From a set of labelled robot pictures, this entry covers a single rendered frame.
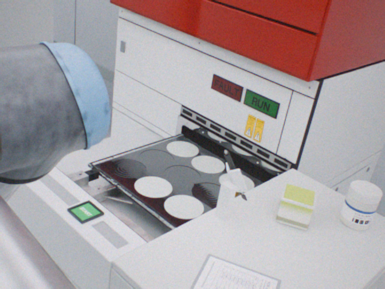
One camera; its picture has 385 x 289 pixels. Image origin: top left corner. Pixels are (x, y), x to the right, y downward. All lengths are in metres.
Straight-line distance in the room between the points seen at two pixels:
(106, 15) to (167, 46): 2.79
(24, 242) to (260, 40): 1.01
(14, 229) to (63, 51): 0.22
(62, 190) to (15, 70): 0.68
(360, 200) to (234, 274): 0.36
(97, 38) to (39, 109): 4.04
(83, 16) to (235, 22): 3.40
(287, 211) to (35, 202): 0.56
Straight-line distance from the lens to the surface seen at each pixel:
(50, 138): 0.45
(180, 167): 1.33
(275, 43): 1.22
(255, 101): 1.34
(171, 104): 1.59
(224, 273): 0.91
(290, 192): 1.07
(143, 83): 1.68
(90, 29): 4.55
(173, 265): 0.91
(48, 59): 0.46
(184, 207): 1.17
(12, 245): 0.31
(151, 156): 1.37
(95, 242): 0.95
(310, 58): 1.17
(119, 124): 1.84
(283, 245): 1.02
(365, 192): 1.11
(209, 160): 1.40
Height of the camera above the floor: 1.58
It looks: 28 degrees down
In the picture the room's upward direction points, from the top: 9 degrees clockwise
